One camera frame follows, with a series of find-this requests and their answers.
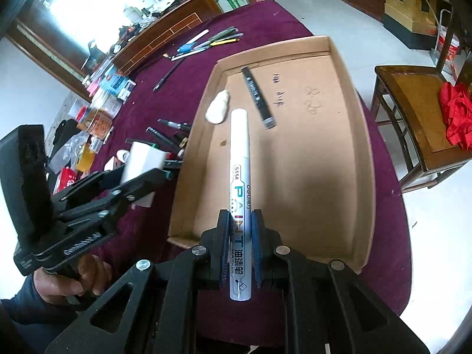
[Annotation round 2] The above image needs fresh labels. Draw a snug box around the yellow pen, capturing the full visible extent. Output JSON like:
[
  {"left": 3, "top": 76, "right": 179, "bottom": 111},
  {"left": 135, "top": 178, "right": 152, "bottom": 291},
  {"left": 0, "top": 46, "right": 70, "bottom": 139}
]
[{"left": 210, "top": 37, "right": 240, "bottom": 47}]

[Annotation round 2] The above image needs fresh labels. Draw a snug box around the red plastic bag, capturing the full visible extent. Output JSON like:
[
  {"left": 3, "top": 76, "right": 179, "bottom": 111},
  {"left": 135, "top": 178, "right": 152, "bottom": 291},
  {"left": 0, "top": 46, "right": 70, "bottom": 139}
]
[{"left": 53, "top": 167, "right": 77, "bottom": 195}]

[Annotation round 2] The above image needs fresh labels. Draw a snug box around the yellow packing tape roll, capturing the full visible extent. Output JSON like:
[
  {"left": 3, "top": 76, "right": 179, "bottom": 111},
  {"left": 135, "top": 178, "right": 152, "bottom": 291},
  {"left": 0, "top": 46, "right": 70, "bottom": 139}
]
[{"left": 76, "top": 143, "right": 95, "bottom": 173}]

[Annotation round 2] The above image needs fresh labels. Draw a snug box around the grey-capped black marker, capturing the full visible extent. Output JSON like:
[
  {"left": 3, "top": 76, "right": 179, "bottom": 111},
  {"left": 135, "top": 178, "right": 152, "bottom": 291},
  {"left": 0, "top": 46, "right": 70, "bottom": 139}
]
[{"left": 242, "top": 67, "right": 277, "bottom": 129}]

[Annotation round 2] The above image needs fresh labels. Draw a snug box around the blue white box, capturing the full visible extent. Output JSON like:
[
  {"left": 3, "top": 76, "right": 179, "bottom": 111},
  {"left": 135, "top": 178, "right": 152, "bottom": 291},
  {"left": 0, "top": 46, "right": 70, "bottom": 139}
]
[{"left": 99, "top": 73, "right": 136, "bottom": 101}]

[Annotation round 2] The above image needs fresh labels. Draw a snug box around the orange tea tin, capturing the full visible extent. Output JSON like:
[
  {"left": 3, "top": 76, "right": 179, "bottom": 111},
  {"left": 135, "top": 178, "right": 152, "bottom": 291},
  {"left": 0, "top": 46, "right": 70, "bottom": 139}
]
[{"left": 81, "top": 109, "right": 112, "bottom": 141}]

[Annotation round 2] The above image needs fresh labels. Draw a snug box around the green pen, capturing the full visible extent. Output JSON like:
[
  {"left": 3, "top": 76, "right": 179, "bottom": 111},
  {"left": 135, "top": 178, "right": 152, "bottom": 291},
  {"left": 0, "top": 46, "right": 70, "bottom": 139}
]
[{"left": 202, "top": 27, "right": 238, "bottom": 46}]

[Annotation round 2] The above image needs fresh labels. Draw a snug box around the white square box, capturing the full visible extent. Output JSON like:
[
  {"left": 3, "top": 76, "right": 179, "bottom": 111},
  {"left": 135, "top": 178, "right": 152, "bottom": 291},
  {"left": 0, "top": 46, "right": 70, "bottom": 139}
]
[{"left": 120, "top": 140, "right": 169, "bottom": 209}]

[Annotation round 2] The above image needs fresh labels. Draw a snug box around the wooden sideboard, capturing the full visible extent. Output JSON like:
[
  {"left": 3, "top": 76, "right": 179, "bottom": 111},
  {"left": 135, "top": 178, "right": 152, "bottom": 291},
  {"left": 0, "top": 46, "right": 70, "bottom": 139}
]
[{"left": 112, "top": 0, "right": 223, "bottom": 74}]

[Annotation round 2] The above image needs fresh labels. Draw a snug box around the wooden chair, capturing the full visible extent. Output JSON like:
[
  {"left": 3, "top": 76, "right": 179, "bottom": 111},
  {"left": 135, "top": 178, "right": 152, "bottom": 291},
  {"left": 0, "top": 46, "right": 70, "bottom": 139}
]
[{"left": 371, "top": 12, "right": 471, "bottom": 193}]

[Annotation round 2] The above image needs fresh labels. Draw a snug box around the black pen on table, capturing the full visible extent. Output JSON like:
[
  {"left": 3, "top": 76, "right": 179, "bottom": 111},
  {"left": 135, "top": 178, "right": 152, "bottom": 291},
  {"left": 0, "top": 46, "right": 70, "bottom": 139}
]
[{"left": 153, "top": 58, "right": 184, "bottom": 93}]

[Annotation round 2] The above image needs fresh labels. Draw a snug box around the red cloth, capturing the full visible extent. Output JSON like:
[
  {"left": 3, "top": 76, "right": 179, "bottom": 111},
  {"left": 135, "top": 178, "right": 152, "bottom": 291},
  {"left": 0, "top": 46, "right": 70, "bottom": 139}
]
[{"left": 438, "top": 81, "right": 472, "bottom": 152}]

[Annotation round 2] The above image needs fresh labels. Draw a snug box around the black ballpoint pen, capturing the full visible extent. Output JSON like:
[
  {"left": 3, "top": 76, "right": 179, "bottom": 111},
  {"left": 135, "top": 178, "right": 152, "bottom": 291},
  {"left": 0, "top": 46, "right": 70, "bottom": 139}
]
[{"left": 158, "top": 118, "right": 191, "bottom": 133}]

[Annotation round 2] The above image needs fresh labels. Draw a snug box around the left hand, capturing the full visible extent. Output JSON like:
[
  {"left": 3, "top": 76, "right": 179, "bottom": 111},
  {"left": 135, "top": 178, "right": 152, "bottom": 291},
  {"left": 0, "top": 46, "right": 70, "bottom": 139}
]
[{"left": 33, "top": 254, "right": 112, "bottom": 305}]

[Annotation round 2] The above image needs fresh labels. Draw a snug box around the cardboard tray box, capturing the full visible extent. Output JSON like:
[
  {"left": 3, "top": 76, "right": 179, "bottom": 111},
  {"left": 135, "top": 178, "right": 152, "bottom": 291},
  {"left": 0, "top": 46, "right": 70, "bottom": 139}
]
[{"left": 169, "top": 36, "right": 375, "bottom": 272}]

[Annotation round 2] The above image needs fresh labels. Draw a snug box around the maroon velvet tablecloth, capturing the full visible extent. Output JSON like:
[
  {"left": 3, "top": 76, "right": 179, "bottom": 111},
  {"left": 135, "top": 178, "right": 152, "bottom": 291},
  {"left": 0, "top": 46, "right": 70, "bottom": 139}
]
[{"left": 84, "top": 0, "right": 413, "bottom": 347}]

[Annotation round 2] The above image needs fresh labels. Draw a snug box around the small white dropper bottle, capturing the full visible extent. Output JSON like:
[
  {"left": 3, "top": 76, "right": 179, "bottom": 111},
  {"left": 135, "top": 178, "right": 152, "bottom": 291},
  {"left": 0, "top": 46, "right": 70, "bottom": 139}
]
[{"left": 206, "top": 90, "right": 230, "bottom": 125}]

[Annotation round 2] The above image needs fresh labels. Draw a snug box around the white paint marker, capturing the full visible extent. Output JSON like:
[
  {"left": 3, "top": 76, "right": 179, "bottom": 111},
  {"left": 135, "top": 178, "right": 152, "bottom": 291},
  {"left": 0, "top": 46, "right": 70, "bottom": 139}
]
[{"left": 229, "top": 109, "right": 252, "bottom": 301}]

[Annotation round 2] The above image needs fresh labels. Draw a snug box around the white bottle orange cap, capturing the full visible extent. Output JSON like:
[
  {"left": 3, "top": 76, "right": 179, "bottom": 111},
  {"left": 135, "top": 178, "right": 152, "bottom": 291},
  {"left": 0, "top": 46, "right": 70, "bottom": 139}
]
[{"left": 103, "top": 150, "right": 130, "bottom": 171}]

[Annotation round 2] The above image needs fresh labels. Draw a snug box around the green-capped black marker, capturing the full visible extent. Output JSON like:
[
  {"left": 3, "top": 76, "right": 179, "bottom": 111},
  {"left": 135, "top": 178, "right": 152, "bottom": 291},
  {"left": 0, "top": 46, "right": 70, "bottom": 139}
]
[{"left": 146, "top": 126, "right": 181, "bottom": 154}]

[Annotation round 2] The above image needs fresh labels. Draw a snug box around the white blue pen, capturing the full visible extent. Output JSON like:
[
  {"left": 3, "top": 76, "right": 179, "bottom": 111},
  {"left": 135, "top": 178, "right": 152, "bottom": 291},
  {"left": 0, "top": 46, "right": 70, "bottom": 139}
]
[{"left": 177, "top": 29, "right": 209, "bottom": 54}]

